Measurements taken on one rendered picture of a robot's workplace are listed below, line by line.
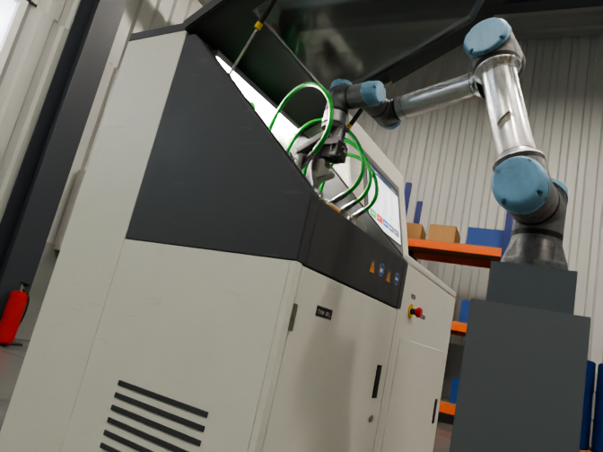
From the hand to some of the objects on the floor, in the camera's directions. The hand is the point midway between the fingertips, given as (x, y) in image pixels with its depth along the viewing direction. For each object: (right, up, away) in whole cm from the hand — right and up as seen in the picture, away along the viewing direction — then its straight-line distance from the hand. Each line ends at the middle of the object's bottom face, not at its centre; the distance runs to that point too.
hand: (314, 184), depth 155 cm
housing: (-49, -112, +32) cm, 126 cm away
